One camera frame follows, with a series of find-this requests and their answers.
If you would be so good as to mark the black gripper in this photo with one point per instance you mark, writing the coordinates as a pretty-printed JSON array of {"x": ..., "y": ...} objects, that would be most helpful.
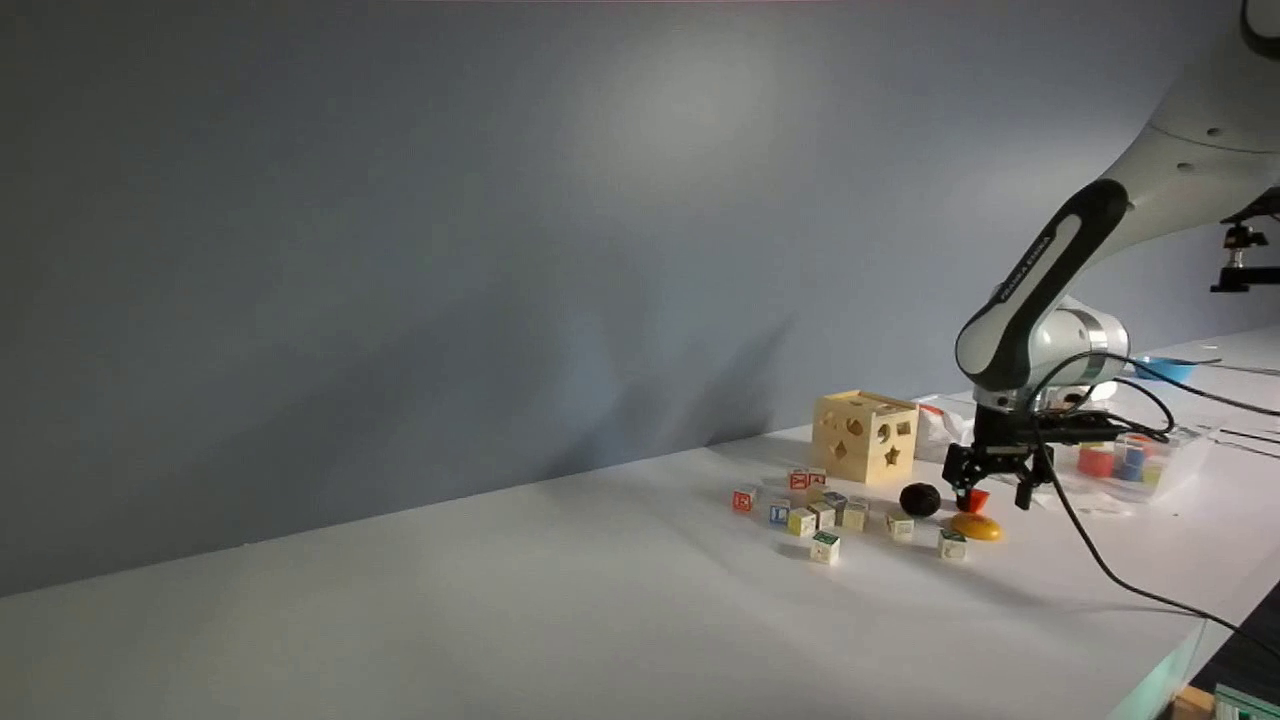
[{"x": 1016, "y": 447}]

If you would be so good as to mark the red toy block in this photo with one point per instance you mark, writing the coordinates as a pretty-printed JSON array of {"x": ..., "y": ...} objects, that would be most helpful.
[{"x": 979, "y": 501}]

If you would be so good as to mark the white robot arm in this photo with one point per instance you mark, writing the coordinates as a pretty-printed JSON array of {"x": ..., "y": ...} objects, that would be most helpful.
[{"x": 1205, "y": 155}]

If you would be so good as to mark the yellow dome toy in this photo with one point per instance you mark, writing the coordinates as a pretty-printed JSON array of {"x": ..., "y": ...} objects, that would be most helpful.
[{"x": 972, "y": 526}]

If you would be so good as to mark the small picture cube middle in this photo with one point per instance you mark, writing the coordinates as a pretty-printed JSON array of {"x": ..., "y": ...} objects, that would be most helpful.
[{"x": 903, "y": 529}]

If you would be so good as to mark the clear plastic toy bin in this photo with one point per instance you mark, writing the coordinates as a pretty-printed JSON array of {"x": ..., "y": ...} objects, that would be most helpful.
[{"x": 1119, "y": 479}]

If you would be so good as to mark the wooden shape sorter box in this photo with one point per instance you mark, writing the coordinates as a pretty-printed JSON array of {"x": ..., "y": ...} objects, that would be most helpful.
[{"x": 864, "y": 438}]

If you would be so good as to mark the small picture cube left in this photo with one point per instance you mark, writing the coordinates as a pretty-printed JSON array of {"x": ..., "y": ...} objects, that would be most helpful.
[{"x": 826, "y": 548}]

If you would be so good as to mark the small picture cube right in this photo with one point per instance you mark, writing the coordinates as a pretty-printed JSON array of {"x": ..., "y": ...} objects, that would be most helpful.
[{"x": 804, "y": 482}]

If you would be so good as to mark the black camera on stand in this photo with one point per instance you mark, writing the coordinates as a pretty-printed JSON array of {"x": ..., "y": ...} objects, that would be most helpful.
[{"x": 1236, "y": 269}]

